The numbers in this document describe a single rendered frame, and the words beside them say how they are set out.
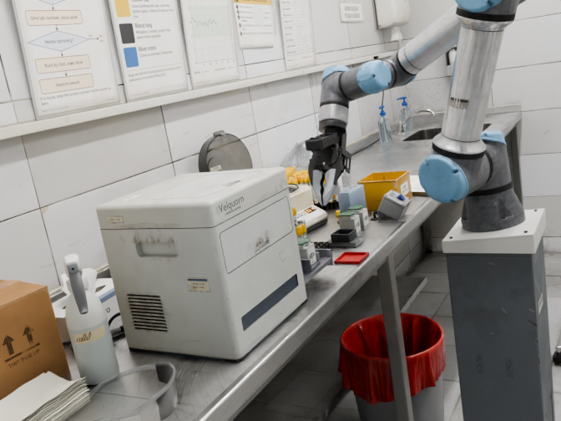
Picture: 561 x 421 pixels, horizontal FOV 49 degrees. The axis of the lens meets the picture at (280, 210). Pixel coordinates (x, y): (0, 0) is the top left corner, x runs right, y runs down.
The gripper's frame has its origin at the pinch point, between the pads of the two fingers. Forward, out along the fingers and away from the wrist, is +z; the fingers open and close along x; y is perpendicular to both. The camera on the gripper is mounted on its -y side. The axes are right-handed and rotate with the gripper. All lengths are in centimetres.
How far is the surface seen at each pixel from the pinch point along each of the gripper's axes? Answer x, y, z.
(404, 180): -2, 51, -20
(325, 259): -2.4, -0.1, 14.7
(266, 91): 60, 60, -62
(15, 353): 29, -57, 42
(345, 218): 4.3, 23.3, -0.8
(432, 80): 43, 218, -135
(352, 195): 7.8, 34.7, -10.8
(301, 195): 23.1, 30.8, -10.1
